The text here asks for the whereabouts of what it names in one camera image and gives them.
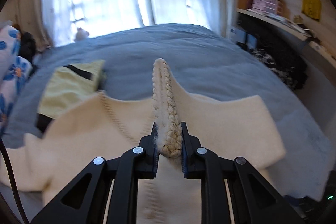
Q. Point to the small plush toy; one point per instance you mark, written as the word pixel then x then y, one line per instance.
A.
pixel 81 34

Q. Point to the black clothing pile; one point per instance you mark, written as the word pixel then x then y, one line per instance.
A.
pixel 28 47

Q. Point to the blue floral pillow upper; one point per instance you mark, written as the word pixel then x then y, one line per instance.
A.
pixel 10 44

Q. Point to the blue white box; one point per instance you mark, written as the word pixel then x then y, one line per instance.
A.
pixel 239 35

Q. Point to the blue floral pillow lower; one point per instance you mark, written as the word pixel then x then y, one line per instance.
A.
pixel 12 85

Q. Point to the yellow hanging cloth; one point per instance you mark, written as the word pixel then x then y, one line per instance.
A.
pixel 312 9

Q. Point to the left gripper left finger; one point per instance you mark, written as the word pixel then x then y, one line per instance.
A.
pixel 105 191

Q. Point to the blue floral pillow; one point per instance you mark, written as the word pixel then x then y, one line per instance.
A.
pixel 12 85
pixel 10 44

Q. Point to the grey-blue bed blanket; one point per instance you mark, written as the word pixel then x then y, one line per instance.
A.
pixel 203 63

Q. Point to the light green folded garment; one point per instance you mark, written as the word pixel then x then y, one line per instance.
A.
pixel 68 86

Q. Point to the black white patterned cloth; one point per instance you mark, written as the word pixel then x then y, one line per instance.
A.
pixel 293 75

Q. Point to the pink drawer organizer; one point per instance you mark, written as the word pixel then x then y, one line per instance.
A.
pixel 270 6

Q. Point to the cream fuzzy cardigan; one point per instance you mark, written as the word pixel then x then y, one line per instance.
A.
pixel 98 125

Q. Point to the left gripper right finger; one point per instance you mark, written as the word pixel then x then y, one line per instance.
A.
pixel 232 191

